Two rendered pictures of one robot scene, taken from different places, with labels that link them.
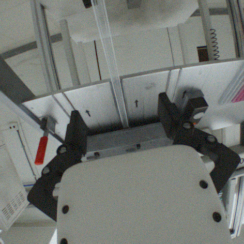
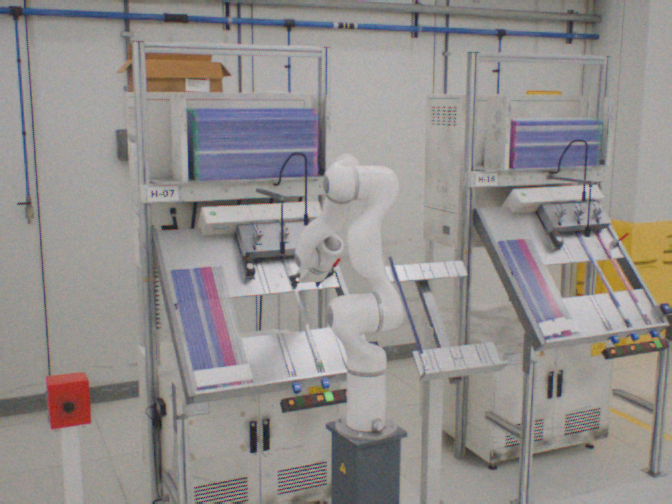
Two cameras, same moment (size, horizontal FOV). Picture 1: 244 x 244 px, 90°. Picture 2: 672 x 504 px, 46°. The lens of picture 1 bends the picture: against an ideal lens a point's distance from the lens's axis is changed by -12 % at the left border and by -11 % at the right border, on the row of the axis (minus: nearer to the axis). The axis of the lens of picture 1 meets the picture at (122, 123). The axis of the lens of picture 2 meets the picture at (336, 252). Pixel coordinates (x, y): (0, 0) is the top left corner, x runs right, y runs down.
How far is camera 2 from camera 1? 2.83 m
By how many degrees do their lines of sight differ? 32
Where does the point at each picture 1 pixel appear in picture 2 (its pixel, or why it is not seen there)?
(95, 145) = not seen: hidden behind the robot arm
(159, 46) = (78, 326)
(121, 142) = (291, 250)
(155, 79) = (276, 289)
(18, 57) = (393, 338)
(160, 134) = (267, 252)
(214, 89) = (233, 278)
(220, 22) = not seen: outside the picture
